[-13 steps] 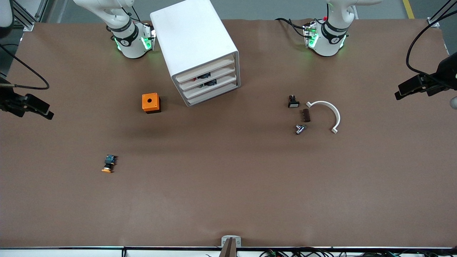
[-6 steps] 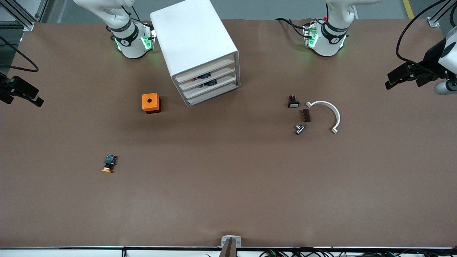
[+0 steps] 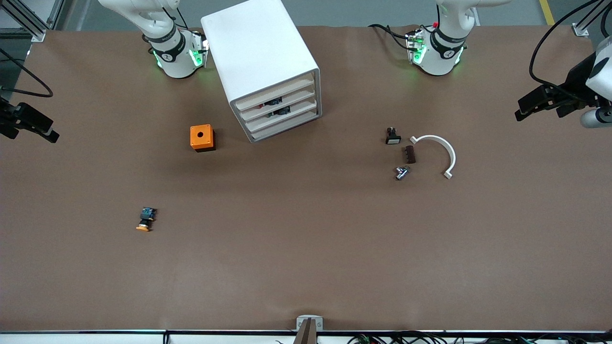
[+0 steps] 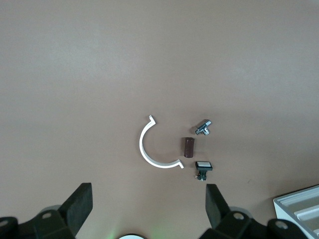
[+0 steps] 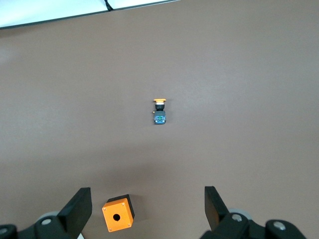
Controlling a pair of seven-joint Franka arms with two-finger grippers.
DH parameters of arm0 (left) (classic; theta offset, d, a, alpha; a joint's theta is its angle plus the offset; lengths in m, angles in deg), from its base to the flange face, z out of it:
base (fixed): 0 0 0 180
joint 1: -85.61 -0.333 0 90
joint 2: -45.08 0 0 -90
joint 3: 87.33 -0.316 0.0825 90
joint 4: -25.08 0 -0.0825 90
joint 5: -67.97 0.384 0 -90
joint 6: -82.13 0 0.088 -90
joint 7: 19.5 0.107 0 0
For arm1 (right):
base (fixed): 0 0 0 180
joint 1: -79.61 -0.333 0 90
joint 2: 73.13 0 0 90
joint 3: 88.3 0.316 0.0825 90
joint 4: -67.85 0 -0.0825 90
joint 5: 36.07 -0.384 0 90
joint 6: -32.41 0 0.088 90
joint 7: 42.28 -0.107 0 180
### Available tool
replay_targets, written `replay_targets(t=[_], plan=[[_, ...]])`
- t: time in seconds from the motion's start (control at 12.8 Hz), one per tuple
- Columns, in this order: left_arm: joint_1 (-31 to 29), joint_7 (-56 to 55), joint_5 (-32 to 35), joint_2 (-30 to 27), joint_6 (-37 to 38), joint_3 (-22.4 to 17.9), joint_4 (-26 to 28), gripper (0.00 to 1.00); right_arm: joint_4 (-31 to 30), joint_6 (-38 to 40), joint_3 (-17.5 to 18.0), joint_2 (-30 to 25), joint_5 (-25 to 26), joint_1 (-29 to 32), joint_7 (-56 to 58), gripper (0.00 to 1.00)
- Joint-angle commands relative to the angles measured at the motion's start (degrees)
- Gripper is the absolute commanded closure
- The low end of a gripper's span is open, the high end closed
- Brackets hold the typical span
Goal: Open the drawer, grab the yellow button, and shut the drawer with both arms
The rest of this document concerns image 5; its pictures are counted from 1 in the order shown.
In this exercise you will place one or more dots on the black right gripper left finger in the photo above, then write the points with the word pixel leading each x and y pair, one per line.
pixel 74 211

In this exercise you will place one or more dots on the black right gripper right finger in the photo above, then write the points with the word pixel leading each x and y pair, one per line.
pixel 216 214

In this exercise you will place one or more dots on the orange mushroom push button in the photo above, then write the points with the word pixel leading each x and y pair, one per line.
pixel 159 117

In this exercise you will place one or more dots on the brown table mat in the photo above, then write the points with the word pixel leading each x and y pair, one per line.
pixel 224 74

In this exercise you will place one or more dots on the orange button enclosure box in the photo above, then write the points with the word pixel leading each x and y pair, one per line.
pixel 117 216

